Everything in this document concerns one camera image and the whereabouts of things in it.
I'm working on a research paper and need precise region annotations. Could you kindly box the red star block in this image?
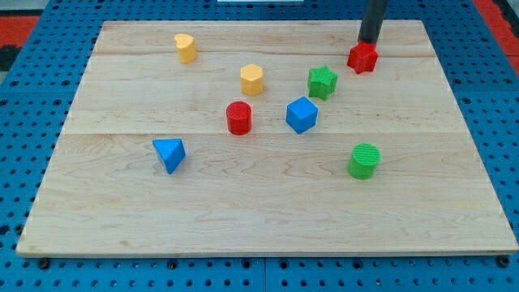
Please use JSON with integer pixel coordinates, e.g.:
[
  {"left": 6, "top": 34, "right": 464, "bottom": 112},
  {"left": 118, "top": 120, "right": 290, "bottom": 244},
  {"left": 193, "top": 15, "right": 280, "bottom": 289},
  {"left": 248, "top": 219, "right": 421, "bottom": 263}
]
[{"left": 346, "top": 41, "right": 378, "bottom": 74}]

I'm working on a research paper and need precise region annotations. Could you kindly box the yellow hexagon block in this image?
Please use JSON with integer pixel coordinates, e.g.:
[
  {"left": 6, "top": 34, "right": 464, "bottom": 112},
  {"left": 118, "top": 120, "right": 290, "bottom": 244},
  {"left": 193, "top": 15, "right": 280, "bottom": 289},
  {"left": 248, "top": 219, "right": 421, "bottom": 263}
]
[{"left": 240, "top": 64, "right": 264, "bottom": 96}]

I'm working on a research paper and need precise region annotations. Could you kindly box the green star block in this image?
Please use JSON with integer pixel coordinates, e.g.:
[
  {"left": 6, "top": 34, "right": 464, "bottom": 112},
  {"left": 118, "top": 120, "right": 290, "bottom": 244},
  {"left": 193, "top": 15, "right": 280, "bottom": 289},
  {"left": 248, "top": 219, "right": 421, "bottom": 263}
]
[{"left": 307, "top": 66, "right": 338, "bottom": 101}]

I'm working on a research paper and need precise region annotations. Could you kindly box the light wooden board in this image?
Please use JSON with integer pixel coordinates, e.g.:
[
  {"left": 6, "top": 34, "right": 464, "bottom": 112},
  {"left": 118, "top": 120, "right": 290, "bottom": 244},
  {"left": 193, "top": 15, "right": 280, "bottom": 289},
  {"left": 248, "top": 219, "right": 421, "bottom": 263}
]
[{"left": 17, "top": 20, "right": 518, "bottom": 258}]

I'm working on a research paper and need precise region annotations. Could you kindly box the red cylinder block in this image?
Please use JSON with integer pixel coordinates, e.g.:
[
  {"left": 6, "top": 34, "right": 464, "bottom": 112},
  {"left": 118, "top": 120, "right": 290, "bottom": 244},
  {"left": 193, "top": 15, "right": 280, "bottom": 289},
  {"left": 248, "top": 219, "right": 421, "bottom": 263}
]
[{"left": 225, "top": 101, "right": 252, "bottom": 135}]

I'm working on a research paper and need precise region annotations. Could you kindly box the blue cube block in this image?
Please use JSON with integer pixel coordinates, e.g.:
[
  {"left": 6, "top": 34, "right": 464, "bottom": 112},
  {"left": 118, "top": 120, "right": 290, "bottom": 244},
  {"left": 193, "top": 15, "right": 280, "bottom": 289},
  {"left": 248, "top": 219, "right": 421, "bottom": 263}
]
[{"left": 285, "top": 97, "right": 319, "bottom": 134}]

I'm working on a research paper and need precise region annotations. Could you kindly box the blue triangle block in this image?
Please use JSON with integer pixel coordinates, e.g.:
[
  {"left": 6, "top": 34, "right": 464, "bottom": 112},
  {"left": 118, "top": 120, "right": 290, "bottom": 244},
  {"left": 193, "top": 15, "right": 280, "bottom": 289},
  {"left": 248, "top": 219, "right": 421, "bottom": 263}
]
[{"left": 152, "top": 138, "right": 186, "bottom": 174}]

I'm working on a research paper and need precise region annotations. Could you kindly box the green cylinder block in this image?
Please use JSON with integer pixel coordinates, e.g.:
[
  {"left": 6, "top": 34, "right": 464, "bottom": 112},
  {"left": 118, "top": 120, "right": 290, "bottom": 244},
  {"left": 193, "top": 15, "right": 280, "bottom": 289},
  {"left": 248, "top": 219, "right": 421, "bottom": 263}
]
[{"left": 347, "top": 143, "right": 381, "bottom": 180}]

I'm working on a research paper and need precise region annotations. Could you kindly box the yellow heart block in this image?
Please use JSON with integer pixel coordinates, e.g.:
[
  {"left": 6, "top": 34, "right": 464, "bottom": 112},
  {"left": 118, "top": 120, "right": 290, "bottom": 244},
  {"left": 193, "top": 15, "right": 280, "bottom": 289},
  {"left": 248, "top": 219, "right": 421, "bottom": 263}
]
[{"left": 174, "top": 33, "right": 197, "bottom": 64}]

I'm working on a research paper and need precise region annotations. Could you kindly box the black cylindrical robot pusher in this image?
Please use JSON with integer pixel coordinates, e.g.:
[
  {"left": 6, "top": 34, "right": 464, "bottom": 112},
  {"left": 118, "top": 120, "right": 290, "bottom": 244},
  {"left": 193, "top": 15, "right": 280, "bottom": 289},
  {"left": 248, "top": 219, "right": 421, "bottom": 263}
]
[{"left": 358, "top": 0, "right": 388, "bottom": 44}]

